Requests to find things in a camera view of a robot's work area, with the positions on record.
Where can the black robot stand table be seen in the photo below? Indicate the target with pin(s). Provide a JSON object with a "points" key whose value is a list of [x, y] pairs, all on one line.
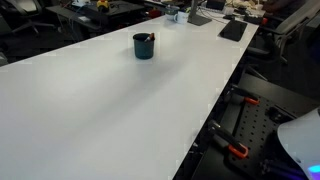
{"points": [[280, 93]]}

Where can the dark blue mug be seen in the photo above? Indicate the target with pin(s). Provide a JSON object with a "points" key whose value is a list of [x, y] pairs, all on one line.
{"points": [[143, 50]]}

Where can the black desk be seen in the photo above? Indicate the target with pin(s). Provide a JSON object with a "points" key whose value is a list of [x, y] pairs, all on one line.
{"points": [[116, 8]]}

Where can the black tablet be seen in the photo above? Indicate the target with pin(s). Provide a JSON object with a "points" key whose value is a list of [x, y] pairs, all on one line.
{"points": [[233, 30]]}

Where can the black office chair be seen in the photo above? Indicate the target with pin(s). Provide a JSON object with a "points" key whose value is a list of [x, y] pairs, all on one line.
{"points": [[23, 8]]}

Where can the red marker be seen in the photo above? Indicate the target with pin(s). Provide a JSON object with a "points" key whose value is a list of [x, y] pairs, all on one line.
{"points": [[152, 36]]}

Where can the yellow and red toy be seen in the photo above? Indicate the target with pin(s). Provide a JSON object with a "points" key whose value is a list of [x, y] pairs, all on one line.
{"points": [[103, 4]]}

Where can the grey monitor stand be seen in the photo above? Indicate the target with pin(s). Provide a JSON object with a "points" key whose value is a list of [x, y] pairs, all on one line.
{"points": [[198, 19]]}

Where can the white mug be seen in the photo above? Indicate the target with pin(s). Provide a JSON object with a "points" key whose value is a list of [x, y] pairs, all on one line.
{"points": [[181, 17]]}

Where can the dark laptop screen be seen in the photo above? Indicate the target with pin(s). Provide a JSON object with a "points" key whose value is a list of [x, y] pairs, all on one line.
{"points": [[215, 4]]}

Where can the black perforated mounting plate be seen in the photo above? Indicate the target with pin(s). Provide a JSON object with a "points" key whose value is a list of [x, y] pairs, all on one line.
{"points": [[255, 126]]}

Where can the black computer mouse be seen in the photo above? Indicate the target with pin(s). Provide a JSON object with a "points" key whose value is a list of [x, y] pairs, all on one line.
{"points": [[228, 17]]}

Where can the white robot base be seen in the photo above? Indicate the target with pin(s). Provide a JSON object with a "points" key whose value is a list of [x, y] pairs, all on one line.
{"points": [[301, 140]]}

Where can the grey office chair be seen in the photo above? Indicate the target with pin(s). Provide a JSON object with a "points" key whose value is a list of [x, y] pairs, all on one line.
{"points": [[293, 23]]}

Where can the red object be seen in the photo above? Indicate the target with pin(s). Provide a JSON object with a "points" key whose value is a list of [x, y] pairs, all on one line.
{"points": [[154, 13]]}

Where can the black box with red button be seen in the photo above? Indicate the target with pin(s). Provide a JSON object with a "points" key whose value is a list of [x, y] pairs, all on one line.
{"points": [[253, 19]]}

